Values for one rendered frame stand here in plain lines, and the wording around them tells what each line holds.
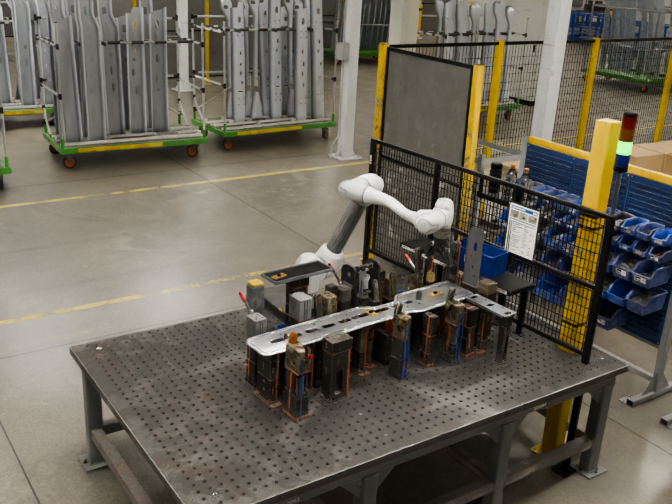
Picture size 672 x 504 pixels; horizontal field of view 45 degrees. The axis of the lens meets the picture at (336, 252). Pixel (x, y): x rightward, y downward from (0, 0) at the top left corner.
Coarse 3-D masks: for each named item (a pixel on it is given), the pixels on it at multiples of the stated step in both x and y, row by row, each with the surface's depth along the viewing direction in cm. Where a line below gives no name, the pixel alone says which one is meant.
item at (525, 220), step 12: (516, 204) 455; (516, 216) 456; (528, 216) 449; (516, 228) 458; (528, 228) 451; (504, 240) 466; (516, 240) 459; (528, 240) 452; (516, 252) 461; (528, 252) 454
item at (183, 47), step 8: (176, 0) 1484; (184, 0) 1477; (184, 8) 1482; (184, 16) 1487; (184, 24) 1492; (184, 32) 1497; (184, 48) 1507; (184, 56) 1512; (184, 64) 1518; (184, 72) 1523; (176, 88) 1532; (184, 88) 1533; (192, 88) 1536
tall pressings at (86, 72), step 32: (64, 32) 958; (96, 32) 976; (128, 32) 1019; (160, 32) 1041; (64, 64) 992; (96, 64) 988; (128, 64) 1025; (160, 64) 1054; (64, 96) 980; (96, 96) 999; (128, 96) 1036; (160, 96) 1066; (64, 128) 983; (96, 128) 1010; (128, 128) 1078; (160, 128) 1077
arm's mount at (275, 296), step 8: (264, 288) 493; (272, 288) 494; (280, 288) 495; (264, 296) 482; (272, 296) 483; (280, 296) 484; (264, 304) 482; (272, 304) 473; (280, 304) 474; (312, 304) 478; (272, 312) 475; (280, 312) 467; (312, 312) 474
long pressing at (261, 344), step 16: (432, 288) 448; (448, 288) 449; (384, 304) 424; (416, 304) 427; (432, 304) 428; (320, 320) 402; (336, 320) 403; (352, 320) 404; (368, 320) 405; (384, 320) 408; (256, 336) 382; (272, 336) 383; (304, 336) 385; (320, 336) 386; (272, 352) 369
